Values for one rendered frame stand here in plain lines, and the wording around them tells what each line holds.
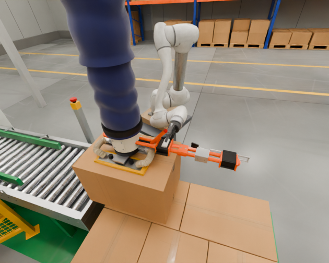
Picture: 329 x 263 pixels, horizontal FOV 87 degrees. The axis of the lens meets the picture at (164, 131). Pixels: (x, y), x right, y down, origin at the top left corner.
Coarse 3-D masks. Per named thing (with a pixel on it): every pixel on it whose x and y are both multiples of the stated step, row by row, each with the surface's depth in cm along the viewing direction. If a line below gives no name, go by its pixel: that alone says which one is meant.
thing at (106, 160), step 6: (102, 150) 113; (108, 156) 105; (114, 156) 108; (96, 162) 107; (102, 162) 105; (108, 162) 105; (114, 162) 104; (126, 162) 104; (132, 162) 102; (120, 168) 102; (126, 168) 101; (132, 168) 100; (138, 168) 100; (144, 168) 101; (138, 174) 99
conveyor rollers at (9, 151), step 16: (0, 144) 202; (16, 144) 203; (32, 144) 196; (0, 160) 181; (16, 160) 180; (32, 160) 178; (48, 160) 176; (64, 160) 174; (16, 176) 165; (32, 176) 162; (48, 176) 159; (32, 192) 147; (48, 192) 149; (64, 192) 145; (80, 192) 149
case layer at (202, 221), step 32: (192, 192) 140; (224, 192) 138; (96, 224) 124; (128, 224) 122; (160, 224) 121; (192, 224) 120; (224, 224) 119; (256, 224) 118; (96, 256) 108; (128, 256) 108; (160, 256) 107; (192, 256) 106; (224, 256) 105; (256, 256) 104
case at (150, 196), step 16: (80, 160) 110; (160, 160) 108; (176, 160) 112; (80, 176) 111; (96, 176) 104; (112, 176) 99; (128, 176) 99; (144, 176) 98; (160, 176) 98; (176, 176) 124; (96, 192) 119; (112, 192) 111; (128, 192) 104; (144, 192) 98; (160, 192) 92; (128, 208) 118; (144, 208) 111; (160, 208) 104
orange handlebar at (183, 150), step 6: (144, 138) 103; (138, 144) 101; (144, 144) 99; (150, 144) 99; (174, 144) 98; (180, 144) 98; (174, 150) 95; (180, 150) 94; (186, 150) 94; (192, 150) 95; (192, 156) 92; (216, 156) 92; (216, 162) 89; (240, 162) 87
